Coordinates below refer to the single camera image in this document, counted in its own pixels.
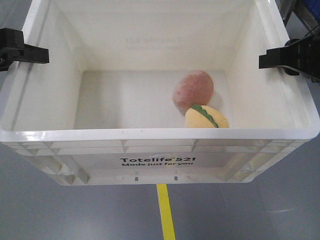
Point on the yellow plush fruit toy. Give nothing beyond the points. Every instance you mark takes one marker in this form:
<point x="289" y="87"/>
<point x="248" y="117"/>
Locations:
<point x="203" y="116"/>

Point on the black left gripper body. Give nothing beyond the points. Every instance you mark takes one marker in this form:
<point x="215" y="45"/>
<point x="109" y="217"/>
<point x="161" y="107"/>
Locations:
<point x="11" y="47"/>

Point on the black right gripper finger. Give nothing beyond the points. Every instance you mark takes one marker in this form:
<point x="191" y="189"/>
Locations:
<point x="295" y="57"/>

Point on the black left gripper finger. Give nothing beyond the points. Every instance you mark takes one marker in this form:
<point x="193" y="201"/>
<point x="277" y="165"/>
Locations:
<point x="33" y="54"/>

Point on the white plastic tote box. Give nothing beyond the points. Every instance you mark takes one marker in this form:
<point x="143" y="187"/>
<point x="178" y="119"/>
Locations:
<point x="101" y="111"/>

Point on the pink plush ball toy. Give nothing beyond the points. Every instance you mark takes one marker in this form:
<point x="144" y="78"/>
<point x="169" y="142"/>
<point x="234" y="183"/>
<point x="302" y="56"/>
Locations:
<point x="196" y="88"/>

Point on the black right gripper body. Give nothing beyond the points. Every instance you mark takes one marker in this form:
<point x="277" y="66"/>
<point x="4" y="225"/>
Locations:
<point x="313" y="61"/>

